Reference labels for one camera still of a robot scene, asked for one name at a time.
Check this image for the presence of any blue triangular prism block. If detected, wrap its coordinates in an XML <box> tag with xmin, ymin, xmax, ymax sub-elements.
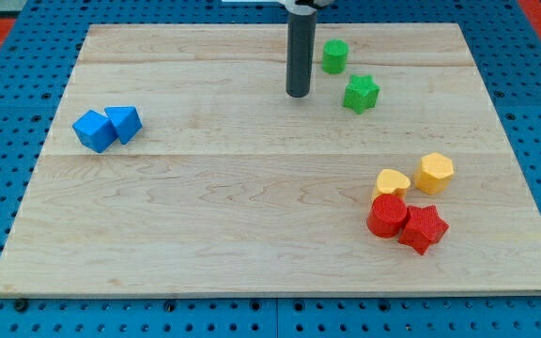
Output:
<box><xmin>104</xmin><ymin>106</ymin><xmax>143</xmax><ymax>145</ymax></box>

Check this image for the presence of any yellow heart block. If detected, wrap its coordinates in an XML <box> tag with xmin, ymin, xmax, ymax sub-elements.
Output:
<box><xmin>371</xmin><ymin>168</ymin><xmax>411</xmax><ymax>200</ymax></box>

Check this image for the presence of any red cylinder block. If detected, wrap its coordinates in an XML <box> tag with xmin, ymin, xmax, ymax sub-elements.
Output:
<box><xmin>366</xmin><ymin>194</ymin><xmax>408</xmax><ymax>238</ymax></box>

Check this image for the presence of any red star block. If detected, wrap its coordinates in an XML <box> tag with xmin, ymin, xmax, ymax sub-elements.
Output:
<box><xmin>398</xmin><ymin>205</ymin><xmax>449</xmax><ymax>255</ymax></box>

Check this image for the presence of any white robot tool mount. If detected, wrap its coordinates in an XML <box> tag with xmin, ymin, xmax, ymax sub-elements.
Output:
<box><xmin>278</xmin><ymin>0</ymin><xmax>334</xmax><ymax>10</ymax></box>

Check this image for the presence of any yellow hexagon block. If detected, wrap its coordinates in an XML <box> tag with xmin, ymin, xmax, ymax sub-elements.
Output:
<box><xmin>413</xmin><ymin>152</ymin><xmax>455</xmax><ymax>195</ymax></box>

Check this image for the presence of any green star block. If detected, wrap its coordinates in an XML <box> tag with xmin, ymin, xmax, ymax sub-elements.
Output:
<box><xmin>342</xmin><ymin>74</ymin><xmax>380</xmax><ymax>115</ymax></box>

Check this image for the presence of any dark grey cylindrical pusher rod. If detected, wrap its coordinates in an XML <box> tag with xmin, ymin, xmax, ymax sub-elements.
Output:
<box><xmin>286</xmin><ymin>8</ymin><xmax>317</xmax><ymax>99</ymax></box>

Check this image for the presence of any blue cube block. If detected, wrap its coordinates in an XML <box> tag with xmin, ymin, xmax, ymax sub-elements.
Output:
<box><xmin>72</xmin><ymin>110</ymin><xmax>117</xmax><ymax>153</ymax></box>

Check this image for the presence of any light wooden board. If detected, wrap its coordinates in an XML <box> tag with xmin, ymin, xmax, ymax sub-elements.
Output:
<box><xmin>0</xmin><ymin>23</ymin><xmax>541</xmax><ymax>299</ymax></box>

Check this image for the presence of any green cylinder block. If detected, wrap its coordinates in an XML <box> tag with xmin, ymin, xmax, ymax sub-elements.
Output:
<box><xmin>321</xmin><ymin>39</ymin><xmax>349</xmax><ymax>74</ymax></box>

